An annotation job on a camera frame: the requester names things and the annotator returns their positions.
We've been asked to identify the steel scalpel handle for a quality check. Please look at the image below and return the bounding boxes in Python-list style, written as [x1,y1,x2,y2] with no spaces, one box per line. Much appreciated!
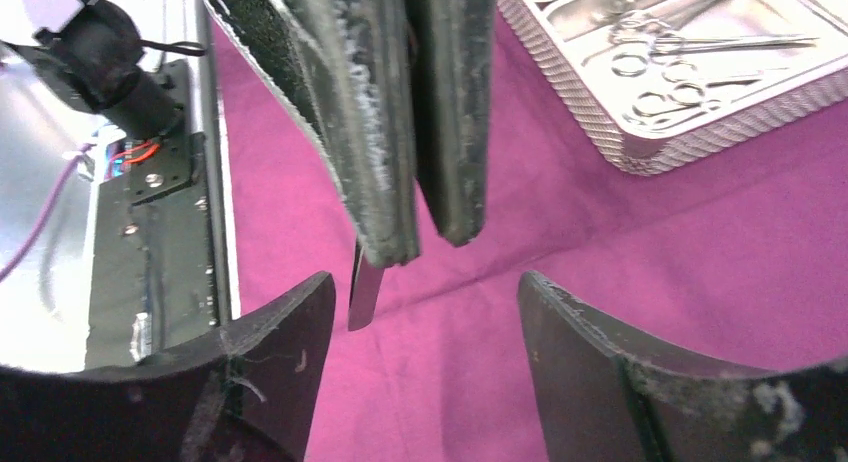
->
[347,241,385,331]

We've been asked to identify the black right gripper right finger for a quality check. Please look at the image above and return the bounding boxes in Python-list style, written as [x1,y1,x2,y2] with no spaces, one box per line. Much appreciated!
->
[517,271,847,461]

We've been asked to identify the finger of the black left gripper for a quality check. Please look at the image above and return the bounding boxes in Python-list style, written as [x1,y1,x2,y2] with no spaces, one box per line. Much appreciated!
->
[405,0,495,247]
[206,0,419,268]

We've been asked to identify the purple cloth wrap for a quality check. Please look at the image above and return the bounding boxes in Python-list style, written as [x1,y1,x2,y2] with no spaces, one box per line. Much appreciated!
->
[215,22,847,461]

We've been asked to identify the steel surgical forceps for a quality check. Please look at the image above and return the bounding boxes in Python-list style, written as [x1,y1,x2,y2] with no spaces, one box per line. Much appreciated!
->
[608,1,818,77]

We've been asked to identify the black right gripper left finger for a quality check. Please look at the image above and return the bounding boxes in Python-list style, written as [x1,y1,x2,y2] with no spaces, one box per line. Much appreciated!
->
[1,272,336,461]

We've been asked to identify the perforated steel instrument tray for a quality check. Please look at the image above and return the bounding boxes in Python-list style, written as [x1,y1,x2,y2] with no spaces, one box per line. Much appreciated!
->
[497,0,847,175]

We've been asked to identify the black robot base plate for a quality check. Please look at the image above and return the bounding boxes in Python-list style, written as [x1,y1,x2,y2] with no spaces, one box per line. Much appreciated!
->
[84,60,233,370]

